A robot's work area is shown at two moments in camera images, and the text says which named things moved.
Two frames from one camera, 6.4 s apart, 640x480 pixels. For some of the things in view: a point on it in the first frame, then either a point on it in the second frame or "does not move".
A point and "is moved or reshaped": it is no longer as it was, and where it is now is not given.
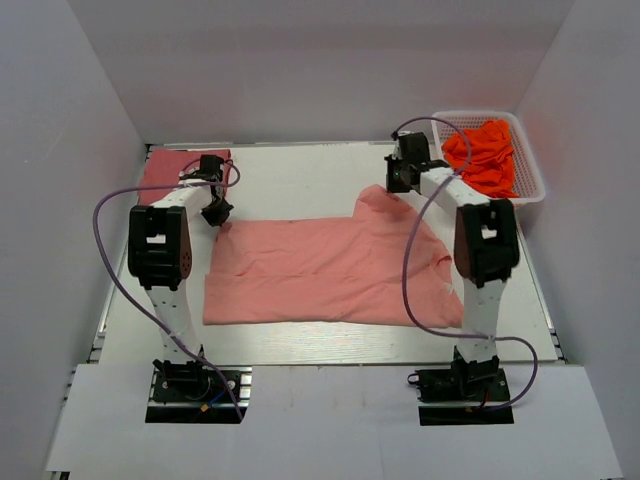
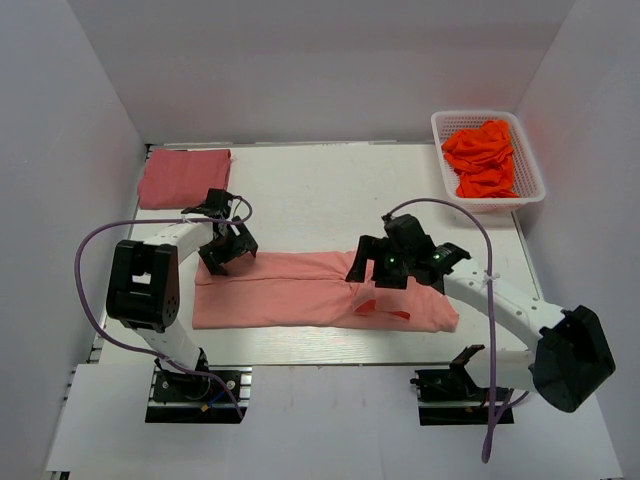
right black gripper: [392, 184] → [372, 248]
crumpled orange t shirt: [483, 157] does not move
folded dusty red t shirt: [165, 167] does not move
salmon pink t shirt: [343, 271] is moved or reshaped
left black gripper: [219, 217] → [242, 242]
